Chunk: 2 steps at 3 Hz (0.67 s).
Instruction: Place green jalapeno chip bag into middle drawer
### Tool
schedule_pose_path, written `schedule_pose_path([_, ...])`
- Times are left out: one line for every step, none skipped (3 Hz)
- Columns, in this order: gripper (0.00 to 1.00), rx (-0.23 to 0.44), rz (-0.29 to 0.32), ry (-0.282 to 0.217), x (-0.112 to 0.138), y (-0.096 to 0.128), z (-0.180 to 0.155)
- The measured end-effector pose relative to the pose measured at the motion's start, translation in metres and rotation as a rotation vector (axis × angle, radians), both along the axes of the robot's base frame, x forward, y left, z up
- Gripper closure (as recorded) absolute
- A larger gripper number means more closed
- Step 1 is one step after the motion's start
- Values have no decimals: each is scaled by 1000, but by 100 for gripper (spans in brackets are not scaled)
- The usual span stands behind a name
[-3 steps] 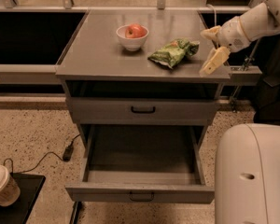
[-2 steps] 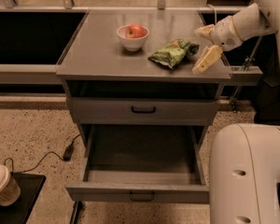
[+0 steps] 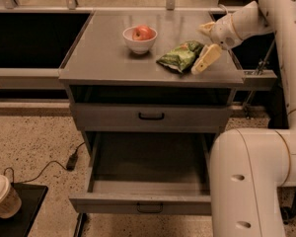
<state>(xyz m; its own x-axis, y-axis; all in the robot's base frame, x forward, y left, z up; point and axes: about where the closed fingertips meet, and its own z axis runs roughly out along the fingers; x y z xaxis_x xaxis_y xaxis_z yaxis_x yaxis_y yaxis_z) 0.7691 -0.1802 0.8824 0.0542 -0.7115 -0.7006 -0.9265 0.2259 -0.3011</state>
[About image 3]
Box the red apple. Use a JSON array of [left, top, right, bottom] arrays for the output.
[[132, 25, 154, 40]]

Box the white cable on counter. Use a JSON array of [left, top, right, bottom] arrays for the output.
[[218, 4, 231, 18]]

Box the white paper coffee cup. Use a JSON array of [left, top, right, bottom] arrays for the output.
[[0, 175, 22, 219]]

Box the black power adapter cable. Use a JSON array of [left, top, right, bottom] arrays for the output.
[[3, 141, 87, 185]]

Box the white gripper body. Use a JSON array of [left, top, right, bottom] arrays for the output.
[[210, 14, 243, 49]]

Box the black side table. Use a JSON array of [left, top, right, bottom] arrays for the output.
[[0, 183, 48, 237]]

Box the green jalapeno chip bag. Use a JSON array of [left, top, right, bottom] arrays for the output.
[[156, 40, 204, 73]]

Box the grey drawer cabinet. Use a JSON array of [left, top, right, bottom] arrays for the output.
[[58, 9, 246, 217]]

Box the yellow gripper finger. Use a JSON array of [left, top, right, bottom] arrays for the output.
[[197, 22, 215, 37], [191, 43, 222, 74]]

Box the closed grey drawer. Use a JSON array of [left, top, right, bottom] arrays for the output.
[[70, 103, 232, 133]]

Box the open grey drawer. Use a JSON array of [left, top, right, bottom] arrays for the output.
[[69, 132, 211, 215]]

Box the black office chair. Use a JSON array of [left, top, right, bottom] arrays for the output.
[[280, 190, 296, 225]]

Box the white ceramic bowl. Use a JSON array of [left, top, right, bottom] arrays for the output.
[[122, 26, 158, 54]]

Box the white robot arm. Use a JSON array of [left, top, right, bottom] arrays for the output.
[[192, 0, 296, 237]]

